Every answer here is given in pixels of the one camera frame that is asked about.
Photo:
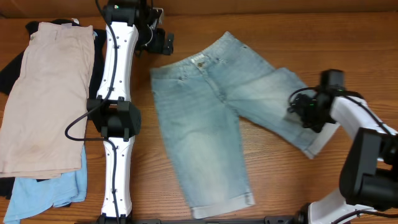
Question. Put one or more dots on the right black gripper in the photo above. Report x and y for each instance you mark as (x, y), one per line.
(300, 112)

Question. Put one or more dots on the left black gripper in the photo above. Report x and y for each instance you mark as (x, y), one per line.
(168, 43)

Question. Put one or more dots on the light blue denim shorts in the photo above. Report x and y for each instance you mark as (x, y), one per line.
(199, 101)

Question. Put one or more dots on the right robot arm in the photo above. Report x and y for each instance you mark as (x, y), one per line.
(368, 179)

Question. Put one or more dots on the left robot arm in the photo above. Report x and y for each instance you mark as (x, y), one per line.
(131, 28)

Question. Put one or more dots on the beige shorts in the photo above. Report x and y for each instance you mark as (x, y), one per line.
(50, 93)

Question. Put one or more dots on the black garment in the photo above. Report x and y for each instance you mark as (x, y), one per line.
(10, 73)

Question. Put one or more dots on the light blue shirt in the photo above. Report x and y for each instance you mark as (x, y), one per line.
(31, 197)

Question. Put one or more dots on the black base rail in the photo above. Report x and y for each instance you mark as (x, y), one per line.
(267, 220)

